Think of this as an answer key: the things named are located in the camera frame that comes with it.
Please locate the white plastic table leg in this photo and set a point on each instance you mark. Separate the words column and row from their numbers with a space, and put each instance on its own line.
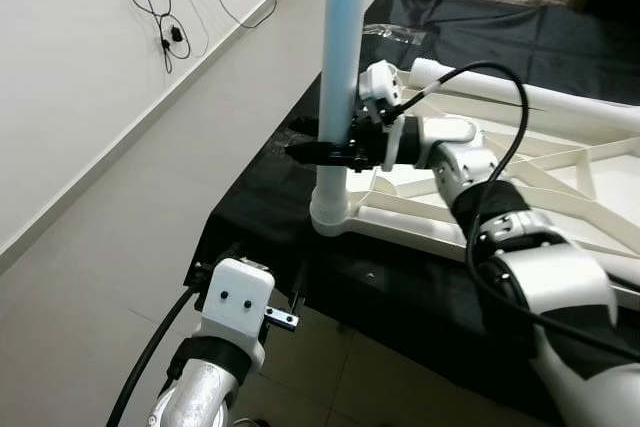
column 560, row 102
column 345, row 27

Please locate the white plastic children table top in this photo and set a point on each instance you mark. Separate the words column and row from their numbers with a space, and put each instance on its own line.
column 610, row 172

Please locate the clear adhesive tape patch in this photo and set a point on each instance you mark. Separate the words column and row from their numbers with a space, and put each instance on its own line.
column 395, row 32

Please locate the small black charger plug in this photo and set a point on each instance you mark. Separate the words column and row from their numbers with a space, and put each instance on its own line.
column 174, row 35

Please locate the black table cloth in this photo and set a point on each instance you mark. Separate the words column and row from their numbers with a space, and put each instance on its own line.
column 540, row 37

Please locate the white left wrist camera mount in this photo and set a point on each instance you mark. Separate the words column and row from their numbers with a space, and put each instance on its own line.
column 235, row 312

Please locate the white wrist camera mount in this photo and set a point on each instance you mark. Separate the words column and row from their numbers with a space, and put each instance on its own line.
column 235, row 312
column 378, row 82

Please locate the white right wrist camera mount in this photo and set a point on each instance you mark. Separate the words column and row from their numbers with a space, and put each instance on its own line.
column 378, row 82

